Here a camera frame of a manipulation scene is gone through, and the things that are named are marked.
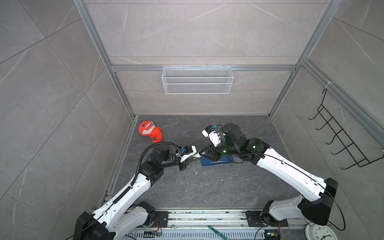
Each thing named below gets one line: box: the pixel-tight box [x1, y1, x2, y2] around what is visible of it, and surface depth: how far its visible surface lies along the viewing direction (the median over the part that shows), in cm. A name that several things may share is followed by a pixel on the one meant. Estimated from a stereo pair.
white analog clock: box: [305, 222, 338, 240], surface depth 68 cm
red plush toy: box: [138, 120, 163, 144], surface depth 105 cm
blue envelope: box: [200, 156, 235, 167], surface depth 94 cm
